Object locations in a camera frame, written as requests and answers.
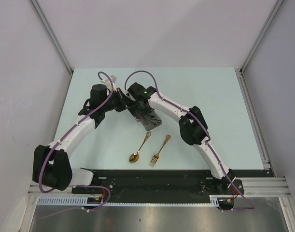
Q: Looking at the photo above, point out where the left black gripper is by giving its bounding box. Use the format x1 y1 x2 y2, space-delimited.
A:
101 88 136 113

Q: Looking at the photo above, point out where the grey cloth napkin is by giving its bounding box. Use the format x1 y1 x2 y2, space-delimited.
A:
131 111 162 131

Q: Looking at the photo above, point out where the gold fork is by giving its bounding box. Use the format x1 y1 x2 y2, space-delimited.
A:
149 134 171 167

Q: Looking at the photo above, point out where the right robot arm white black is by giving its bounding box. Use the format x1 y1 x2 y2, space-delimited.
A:
127 83 236 194

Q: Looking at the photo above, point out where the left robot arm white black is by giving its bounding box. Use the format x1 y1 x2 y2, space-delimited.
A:
32 84 132 193

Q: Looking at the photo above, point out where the gold spoon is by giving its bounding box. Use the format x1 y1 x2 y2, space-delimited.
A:
129 131 151 163

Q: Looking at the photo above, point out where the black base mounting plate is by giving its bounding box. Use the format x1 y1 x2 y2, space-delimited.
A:
71 170 237 204

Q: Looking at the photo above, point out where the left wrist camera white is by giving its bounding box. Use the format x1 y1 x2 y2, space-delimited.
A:
101 75 116 91

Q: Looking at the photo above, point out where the left aluminium frame post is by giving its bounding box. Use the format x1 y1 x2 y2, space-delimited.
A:
28 0 74 77

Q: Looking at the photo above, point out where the aluminium frame post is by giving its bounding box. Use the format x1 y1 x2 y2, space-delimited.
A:
28 0 74 77
239 0 286 74

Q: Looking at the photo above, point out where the white slotted cable duct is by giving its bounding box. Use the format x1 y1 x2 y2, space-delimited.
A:
37 195 235 208

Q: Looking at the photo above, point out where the right aluminium side rail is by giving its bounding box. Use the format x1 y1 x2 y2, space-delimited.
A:
235 69 272 170

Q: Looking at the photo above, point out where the front aluminium frame rail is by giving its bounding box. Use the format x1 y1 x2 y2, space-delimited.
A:
27 177 291 197

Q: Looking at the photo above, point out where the right aluminium frame post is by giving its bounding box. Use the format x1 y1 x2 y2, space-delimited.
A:
239 0 286 74

